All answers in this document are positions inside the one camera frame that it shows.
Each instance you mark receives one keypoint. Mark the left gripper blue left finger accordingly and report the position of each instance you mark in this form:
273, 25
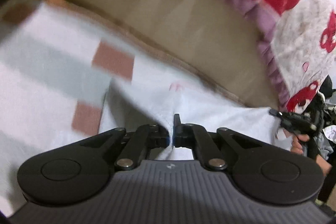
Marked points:
158, 137

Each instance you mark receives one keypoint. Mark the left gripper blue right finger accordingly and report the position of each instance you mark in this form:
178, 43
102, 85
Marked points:
183, 135

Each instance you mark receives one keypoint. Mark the quilted strawberry bedspread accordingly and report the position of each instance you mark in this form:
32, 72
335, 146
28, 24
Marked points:
297, 45

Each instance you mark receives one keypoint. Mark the light grey cat-face t-shirt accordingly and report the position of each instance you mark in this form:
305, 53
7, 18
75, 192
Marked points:
132, 105

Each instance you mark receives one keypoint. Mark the checkered pastel floor rug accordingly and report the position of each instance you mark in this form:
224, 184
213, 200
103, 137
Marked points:
56, 69

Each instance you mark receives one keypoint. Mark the beige bed base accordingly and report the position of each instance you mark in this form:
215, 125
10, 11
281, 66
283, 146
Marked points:
208, 37

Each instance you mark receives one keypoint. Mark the person's right hand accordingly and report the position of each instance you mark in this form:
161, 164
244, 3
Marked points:
296, 147

